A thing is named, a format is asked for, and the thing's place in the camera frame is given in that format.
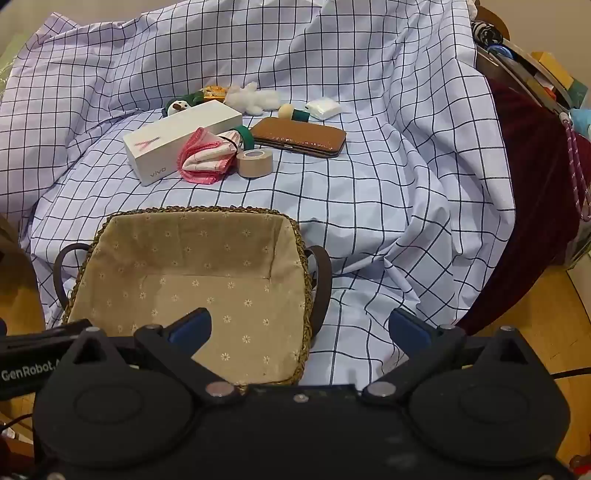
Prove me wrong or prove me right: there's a pink-edged white cloth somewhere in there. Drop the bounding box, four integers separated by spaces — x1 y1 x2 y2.
178 128 241 185

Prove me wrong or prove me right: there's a yellow box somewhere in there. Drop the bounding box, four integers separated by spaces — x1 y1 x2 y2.
531 51 574 90

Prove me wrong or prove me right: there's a black and white striped cloth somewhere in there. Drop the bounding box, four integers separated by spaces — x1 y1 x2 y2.
471 21 506 47

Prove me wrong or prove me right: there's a white fluffy plush toy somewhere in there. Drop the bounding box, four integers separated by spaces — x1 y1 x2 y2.
224 82 282 116

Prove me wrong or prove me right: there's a white cardboard phone box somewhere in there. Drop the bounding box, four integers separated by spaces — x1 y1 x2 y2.
123 103 244 187

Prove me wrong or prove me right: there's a pink braided rope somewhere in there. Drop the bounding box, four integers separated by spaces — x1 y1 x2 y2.
560 113 591 221

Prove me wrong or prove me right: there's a woven basket with fabric liner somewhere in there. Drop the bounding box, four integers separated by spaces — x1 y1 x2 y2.
54 206 333 387

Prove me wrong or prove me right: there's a dark red velvet cloth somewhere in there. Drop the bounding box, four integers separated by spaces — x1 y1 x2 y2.
457 76 591 337

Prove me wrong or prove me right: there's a beige tape roll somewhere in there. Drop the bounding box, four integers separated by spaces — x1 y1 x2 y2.
236 148 274 178

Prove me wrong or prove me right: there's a blue plush toy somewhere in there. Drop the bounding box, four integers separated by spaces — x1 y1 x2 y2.
570 108 591 139

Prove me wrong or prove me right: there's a pale green bag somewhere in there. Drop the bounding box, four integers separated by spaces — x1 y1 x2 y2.
0 28 33 93

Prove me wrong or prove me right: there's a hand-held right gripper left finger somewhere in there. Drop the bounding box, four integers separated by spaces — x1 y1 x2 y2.
60 308 241 406

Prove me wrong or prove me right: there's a white checked bed sheet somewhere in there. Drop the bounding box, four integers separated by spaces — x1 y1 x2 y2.
0 0 518 387

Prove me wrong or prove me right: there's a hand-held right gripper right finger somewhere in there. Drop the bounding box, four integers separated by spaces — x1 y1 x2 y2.
361 308 544 404

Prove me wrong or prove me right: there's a brown leather case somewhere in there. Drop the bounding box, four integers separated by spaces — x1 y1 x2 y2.
250 117 347 159

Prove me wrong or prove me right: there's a white plastic-wrapped packet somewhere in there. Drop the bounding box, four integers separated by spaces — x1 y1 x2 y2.
307 98 342 120

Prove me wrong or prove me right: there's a dark green toy white face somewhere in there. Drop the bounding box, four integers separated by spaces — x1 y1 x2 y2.
165 91 206 117

